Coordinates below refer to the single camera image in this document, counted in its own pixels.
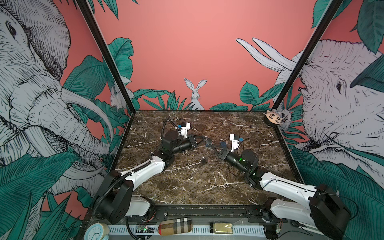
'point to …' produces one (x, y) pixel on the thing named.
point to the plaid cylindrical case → (176, 226)
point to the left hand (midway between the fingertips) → (205, 136)
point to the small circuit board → (144, 229)
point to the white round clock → (97, 231)
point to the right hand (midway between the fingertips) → (210, 146)
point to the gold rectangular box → (223, 228)
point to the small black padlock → (203, 160)
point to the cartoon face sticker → (274, 116)
